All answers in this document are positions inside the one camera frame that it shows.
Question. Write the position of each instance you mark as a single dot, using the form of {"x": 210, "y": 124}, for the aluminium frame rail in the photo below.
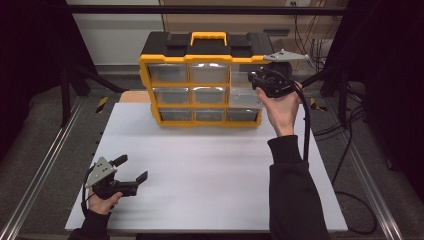
{"x": 370, "y": 180}
{"x": 40, "y": 170}

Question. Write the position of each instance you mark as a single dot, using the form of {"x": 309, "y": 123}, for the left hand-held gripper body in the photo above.
{"x": 101, "y": 171}

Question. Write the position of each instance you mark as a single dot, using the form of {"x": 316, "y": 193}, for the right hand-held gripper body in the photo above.
{"x": 276, "y": 83}

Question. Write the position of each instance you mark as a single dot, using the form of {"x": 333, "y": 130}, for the person's right hand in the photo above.
{"x": 283, "y": 113}

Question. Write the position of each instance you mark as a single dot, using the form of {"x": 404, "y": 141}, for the yellow black hazard tape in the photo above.
{"x": 102, "y": 104}
{"x": 316, "y": 105}

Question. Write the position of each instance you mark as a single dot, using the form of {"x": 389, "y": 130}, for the set of small clear drawers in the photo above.
{"x": 173, "y": 96}

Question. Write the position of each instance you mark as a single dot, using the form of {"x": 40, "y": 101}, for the light wooden cabinet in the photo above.
{"x": 246, "y": 23}

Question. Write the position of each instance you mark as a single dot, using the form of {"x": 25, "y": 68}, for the black horizontal frame bar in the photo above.
{"x": 200, "y": 9}

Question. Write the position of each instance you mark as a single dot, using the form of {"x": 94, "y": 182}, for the black metal stand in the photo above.
{"x": 65, "y": 96}
{"x": 342, "y": 96}

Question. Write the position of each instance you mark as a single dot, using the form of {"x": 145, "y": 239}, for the large clear plastic drawer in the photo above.
{"x": 241, "y": 99}

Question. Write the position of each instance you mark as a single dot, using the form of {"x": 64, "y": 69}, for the person's left hand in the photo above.
{"x": 101, "y": 206}

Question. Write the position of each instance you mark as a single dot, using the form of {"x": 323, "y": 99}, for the yellow black drawer organizer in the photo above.
{"x": 206, "y": 46}

